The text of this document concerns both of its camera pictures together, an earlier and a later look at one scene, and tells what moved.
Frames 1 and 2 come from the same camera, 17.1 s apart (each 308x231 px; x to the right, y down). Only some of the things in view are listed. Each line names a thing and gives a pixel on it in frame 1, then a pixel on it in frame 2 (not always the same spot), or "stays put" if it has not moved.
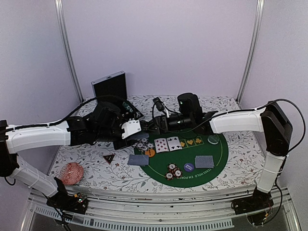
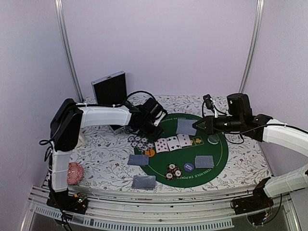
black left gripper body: [123, 145] → [147, 130]
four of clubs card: [174, 144] stays put
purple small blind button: [188, 167] stays put
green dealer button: [213, 139] stays put
